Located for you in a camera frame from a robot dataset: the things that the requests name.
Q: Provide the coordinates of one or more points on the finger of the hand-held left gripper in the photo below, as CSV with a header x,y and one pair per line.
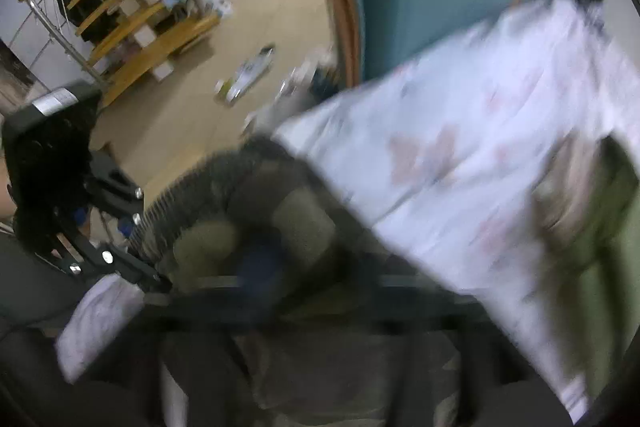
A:
x,y
115,192
125,269

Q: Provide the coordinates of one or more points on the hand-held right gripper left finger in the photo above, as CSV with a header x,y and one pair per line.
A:
x,y
260,272

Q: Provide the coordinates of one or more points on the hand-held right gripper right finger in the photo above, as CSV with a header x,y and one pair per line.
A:
x,y
445,367

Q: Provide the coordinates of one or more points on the camouflage pants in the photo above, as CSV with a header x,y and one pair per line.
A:
x,y
300,217

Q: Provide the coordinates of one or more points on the metal stair railing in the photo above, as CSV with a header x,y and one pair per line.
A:
x,y
60,27

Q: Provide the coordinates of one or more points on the wooden staircase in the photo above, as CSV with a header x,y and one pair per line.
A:
x,y
135,32

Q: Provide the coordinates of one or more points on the white printed box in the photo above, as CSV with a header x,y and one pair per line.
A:
x,y
247,74

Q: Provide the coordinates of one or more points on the olive green folded garment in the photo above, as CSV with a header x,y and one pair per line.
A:
x,y
610,287

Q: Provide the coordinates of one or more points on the white plastic bag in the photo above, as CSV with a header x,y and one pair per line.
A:
x,y
217,4

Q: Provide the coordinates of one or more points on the white floral bed sheet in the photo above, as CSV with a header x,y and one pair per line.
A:
x,y
450,147

